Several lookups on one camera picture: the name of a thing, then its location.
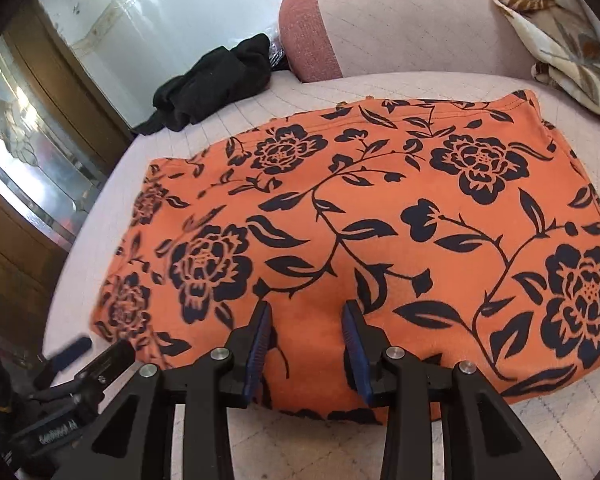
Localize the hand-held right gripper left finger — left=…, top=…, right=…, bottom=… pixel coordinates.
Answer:
left=91, top=300, right=276, bottom=480

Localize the cream floral blanket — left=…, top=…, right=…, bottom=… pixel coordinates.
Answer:
left=481, top=0, right=600, bottom=120

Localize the wooden door with stained glass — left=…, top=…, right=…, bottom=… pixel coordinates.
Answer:
left=0, top=0, right=136, bottom=361

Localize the black cloth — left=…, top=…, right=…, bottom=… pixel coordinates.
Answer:
left=131, top=33, right=273, bottom=136

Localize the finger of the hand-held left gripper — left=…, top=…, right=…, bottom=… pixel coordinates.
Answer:
left=72, top=339, right=137, bottom=401
left=32, top=336, right=92, bottom=386

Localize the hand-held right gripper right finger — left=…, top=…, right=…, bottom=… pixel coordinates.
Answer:
left=341, top=300, right=563, bottom=480

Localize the orange black floral shirt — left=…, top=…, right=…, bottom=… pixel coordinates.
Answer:
left=91, top=89, right=600, bottom=423

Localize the pink bolster pillow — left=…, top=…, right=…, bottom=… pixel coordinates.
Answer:
left=279, top=0, right=546, bottom=83

